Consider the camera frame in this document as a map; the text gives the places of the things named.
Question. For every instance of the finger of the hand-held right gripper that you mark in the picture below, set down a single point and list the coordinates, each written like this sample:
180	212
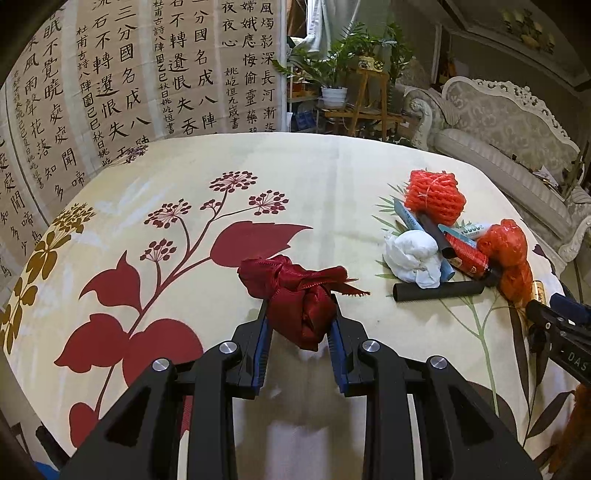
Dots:
575	310
545	314

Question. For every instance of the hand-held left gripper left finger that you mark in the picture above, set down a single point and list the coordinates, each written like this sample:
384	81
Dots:
262	355

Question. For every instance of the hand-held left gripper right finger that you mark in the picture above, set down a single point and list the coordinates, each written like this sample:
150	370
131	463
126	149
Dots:
337	355

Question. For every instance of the dark red ribbon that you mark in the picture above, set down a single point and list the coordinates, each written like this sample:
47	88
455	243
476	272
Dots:
295	290

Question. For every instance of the red snack packet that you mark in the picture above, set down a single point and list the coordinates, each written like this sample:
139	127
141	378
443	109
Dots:
468	258

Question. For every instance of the teal and white stick sachet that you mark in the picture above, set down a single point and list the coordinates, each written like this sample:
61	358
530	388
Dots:
468	230

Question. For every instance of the grey-blue stick sachet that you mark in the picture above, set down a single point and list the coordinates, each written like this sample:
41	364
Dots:
405	214

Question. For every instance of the orange mesh net bag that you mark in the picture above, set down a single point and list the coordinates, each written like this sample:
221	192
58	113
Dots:
508	254

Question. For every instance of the black tube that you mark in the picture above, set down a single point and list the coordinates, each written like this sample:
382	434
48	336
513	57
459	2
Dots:
436	235
438	291

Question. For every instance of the grey throw cloth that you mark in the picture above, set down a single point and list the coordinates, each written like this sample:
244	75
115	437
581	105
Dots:
581	201

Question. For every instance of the white crumpled tissue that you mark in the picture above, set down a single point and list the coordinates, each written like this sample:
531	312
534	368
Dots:
413	256

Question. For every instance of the papers on sofa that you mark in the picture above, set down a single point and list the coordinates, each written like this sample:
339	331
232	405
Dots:
547	177

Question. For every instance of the camouflage toy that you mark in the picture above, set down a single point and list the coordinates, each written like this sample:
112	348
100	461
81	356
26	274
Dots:
572	168

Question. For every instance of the red foam fruit net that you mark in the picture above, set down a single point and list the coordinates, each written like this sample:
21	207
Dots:
434	196

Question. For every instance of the floral tablecloth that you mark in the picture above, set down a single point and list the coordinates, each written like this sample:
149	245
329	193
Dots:
295	194

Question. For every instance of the ornate white sofa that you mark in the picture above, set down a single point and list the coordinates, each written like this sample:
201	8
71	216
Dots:
508	120

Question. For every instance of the ornate white armchair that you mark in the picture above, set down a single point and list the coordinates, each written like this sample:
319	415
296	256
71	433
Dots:
422	115

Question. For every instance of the blue crate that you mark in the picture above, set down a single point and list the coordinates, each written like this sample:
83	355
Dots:
302	121

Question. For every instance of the wooden plant stand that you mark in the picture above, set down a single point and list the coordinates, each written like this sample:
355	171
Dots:
369	110

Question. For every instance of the potted plant in white pot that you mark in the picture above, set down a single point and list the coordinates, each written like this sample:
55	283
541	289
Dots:
333	94

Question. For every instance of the calligraphy paper sheet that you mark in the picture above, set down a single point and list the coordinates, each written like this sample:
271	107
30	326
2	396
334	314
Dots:
189	64
249	60
51	120
11	203
120	78

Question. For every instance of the cream vintage telephone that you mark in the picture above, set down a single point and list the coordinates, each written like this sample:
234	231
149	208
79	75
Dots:
371	63

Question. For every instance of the tall leafy potted plant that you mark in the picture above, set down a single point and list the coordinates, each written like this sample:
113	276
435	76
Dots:
392	50

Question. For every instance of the grey curtain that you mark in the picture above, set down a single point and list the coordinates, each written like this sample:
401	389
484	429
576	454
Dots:
314	23

